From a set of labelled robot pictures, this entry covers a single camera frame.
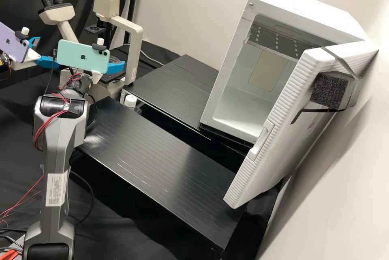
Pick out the incubator door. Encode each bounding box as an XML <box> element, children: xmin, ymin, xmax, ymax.
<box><xmin>223</xmin><ymin>40</ymin><xmax>380</xmax><ymax>211</ymax></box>

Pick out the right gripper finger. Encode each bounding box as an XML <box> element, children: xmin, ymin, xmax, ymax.
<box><xmin>105</xmin><ymin>60</ymin><xmax>126</xmax><ymax>74</ymax></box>

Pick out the wrist camera phone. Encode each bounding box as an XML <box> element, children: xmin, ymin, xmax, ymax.
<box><xmin>0</xmin><ymin>21</ymin><xmax>31</xmax><ymax>63</ymax></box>
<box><xmin>56</xmin><ymin>37</ymin><xmax>111</xmax><ymax>85</ymax></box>

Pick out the white incubator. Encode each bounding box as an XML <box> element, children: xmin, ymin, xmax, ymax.
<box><xmin>199</xmin><ymin>0</ymin><xmax>380</xmax><ymax>146</ymax></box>

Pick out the left wrist camera phone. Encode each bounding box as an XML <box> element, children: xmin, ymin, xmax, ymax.
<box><xmin>0</xmin><ymin>21</ymin><xmax>31</xmax><ymax>63</ymax></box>

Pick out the black platform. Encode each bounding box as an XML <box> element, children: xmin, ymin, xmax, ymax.
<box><xmin>69</xmin><ymin>95</ymin><xmax>248</xmax><ymax>253</ymax></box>
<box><xmin>121</xmin><ymin>54</ymin><xmax>254</xmax><ymax>153</ymax></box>

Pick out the black cable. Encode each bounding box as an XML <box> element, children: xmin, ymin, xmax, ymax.
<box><xmin>48</xmin><ymin>49</ymin><xmax>60</xmax><ymax>93</ymax></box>
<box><xmin>62</xmin><ymin>168</ymin><xmax>95</xmax><ymax>227</ymax></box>

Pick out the right wrist camera phone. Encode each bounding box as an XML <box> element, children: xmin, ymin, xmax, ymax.
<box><xmin>56</xmin><ymin>37</ymin><xmax>111</xmax><ymax>85</ymax></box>

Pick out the red wire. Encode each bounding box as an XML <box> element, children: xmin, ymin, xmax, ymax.
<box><xmin>0</xmin><ymin>174</ymin><xmax>45</xmax><ymax>219</ymax></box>

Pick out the white-capped bottle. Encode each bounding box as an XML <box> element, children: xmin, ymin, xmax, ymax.
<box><xmin>124</xmin><ymin>95</ymin><xmax>138</xmax><ymax>110</ymax></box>

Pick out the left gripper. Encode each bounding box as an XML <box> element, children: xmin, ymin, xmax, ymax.
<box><xmin>12</xmin><ymin>37</ymin><xmax>61</xmax><ymax>71</ymax></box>

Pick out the white cable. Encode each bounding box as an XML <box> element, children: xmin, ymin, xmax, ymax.
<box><xmin>141</xmin><ymin>51</ymin><xmax>165</xmax><ymax>67</ymax></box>

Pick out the cream microscope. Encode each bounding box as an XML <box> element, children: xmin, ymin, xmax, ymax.
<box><xmin>38</xmin><ymin>0</ymin><xmax>144</xmax><ymax>104</ymax></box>

